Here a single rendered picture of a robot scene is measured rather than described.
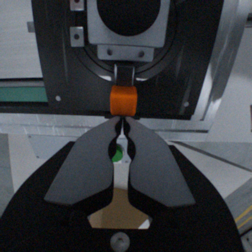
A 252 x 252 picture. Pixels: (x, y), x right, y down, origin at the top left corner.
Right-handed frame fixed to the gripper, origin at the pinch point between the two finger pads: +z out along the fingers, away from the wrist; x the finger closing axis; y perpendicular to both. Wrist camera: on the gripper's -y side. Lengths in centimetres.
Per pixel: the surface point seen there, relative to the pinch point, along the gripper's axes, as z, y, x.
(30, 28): 10.3, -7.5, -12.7
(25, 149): 21.0, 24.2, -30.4
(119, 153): 9.8, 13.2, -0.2
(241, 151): 107, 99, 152
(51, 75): 9.9, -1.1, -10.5
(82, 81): 9.9, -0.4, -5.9
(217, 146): 107, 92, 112
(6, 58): 15.3, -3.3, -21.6
